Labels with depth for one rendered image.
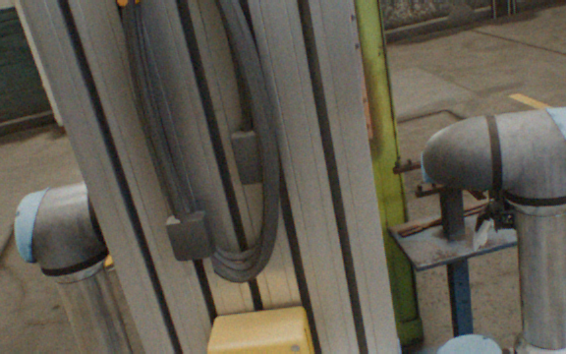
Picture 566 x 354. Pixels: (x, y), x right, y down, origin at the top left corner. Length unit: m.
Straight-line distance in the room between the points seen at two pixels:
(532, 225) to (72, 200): 0.72
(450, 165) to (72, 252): 0.62
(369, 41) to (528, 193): 1.30
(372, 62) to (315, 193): 1.68
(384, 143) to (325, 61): 1.81
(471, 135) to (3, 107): 7.57
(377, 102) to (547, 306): 1.32
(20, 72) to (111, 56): 7.59
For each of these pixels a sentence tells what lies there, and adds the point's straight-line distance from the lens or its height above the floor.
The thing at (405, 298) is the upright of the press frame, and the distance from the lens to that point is 2.61.
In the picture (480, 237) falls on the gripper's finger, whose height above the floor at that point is 0.98.
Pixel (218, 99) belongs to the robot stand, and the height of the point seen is 1.67.
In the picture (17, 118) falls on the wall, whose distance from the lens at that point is 8.22.
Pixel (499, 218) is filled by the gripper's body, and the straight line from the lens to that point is 1.51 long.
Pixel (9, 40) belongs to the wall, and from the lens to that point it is 8.03.
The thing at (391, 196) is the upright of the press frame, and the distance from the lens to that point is 2.36.
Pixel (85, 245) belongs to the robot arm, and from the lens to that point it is 1.02.
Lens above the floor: 1.79
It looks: 23 degrees down
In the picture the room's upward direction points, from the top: 12 degrees counter-clockwise
